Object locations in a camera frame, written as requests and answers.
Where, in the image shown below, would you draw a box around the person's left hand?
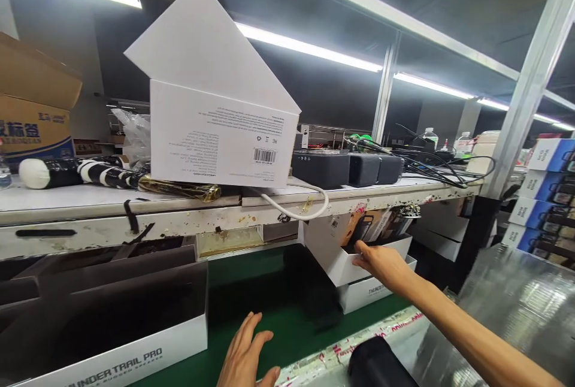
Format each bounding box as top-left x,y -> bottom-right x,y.
217,312 -> 282,387

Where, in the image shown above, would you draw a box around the person's right hand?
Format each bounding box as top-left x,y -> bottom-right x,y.
352,241 -> 421,292

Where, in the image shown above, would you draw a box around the white printed speaker box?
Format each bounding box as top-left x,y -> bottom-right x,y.
338,255 -> 419,316

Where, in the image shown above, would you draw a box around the row of dark packets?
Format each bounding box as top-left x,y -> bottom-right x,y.
339,207 -> 422,247

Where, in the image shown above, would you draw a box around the white open box of packets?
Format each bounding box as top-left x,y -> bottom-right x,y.
302,208 -> 414,285

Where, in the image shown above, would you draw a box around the white flat boxes under bench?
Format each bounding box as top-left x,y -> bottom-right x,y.
407,214 -> 471,261

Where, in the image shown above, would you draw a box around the green conveyor belt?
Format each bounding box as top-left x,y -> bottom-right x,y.
204,247 -> 421,387

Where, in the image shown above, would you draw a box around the red printed white strip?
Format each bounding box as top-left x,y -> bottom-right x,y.
255,309 -> 428,387

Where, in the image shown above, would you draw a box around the small black fabric speaker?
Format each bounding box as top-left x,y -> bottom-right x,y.
348,153 -> 383,188
377,155 -> 405,185

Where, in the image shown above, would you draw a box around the black cylinder speaker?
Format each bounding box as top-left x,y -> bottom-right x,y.
347,337 -> 419,387

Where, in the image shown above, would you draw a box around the wide black fabric speaker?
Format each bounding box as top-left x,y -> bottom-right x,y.
291,150 -> 352,191

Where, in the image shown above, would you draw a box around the stack of clear plastic sheets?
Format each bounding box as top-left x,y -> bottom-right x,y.
421,242 -> 575,387

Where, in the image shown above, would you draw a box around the white tray box black lining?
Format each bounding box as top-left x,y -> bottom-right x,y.
0,245 -> 210,387

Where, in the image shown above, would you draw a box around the clear bottle green label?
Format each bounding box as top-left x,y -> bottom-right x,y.
455,130 -> 475,157

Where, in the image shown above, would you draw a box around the stack of blue white boxes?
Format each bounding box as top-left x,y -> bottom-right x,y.
500,137 -> 575,267

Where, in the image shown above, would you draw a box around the shiny gold wrapped object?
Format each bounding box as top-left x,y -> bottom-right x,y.
138,174 -> 222,203

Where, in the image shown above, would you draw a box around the large white open carton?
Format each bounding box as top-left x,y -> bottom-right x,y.
123,0 -> 302,190

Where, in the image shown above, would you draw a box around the clear crumpled plastic bag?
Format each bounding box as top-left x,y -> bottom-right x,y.
110,108 -> 152,173

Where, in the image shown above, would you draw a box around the black white patterned rolled object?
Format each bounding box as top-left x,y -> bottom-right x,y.
19,156 -> 150,191

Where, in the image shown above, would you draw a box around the small water bottle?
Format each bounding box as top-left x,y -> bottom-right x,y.
0,155 -> 13,191

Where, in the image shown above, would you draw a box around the brown cardboard box blue print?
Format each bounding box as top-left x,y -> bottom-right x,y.
0,32 -> 84,164

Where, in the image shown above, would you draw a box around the white cable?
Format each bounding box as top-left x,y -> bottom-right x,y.
262,182 -> 330,223

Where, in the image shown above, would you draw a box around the bundle of black cables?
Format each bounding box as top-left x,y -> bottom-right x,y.
394,123 -> 498,191

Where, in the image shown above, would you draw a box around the thin metal shelf post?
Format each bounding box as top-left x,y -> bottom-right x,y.
371,31 -> 401,147

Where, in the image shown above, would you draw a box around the black cable tie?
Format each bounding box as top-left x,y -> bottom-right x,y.
123,199 -> 141,233

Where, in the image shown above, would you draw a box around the thick metal shelf post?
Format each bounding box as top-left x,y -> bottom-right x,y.
481,0 -> 575,200

